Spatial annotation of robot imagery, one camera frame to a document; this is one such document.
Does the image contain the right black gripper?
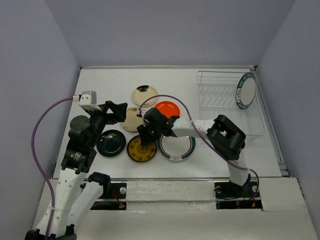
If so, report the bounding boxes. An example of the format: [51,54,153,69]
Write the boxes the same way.
[137,121,162,147]

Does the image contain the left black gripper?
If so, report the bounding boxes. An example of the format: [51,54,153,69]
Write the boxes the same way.
[86,100,128,147]

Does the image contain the brown yellow patterned plate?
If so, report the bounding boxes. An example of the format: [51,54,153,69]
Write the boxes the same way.
[126,135,158,163]

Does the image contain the white plate dark green rim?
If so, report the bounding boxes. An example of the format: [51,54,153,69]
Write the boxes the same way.
[235,72,257,110]

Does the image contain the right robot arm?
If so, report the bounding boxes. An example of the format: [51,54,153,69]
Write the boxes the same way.
[137,107,251,196]

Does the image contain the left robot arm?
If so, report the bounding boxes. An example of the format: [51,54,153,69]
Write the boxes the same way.
[25,100,128,240]

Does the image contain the cream plate small motifs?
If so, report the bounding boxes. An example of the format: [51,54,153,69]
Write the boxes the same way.
[120,107,143,133]

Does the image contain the orange plate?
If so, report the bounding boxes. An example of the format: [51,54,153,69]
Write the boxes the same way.
[154,101,181,119]

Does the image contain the cream plate black brush mark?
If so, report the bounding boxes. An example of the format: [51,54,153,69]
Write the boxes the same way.
[131,85,159,108]

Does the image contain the white plate teal red rim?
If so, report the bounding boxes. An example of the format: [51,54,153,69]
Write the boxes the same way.
[156,135,197,163]

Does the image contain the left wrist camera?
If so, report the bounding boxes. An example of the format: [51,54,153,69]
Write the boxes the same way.
[72,90,100,111]

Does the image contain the white wire dish rack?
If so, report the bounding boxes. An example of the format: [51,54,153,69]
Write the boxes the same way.
[197,70,265,142]

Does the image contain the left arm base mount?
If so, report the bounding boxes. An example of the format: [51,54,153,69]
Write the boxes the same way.
[91,182,127,211]

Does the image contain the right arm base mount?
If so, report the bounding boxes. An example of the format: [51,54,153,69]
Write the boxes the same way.
[213,181,263,210]

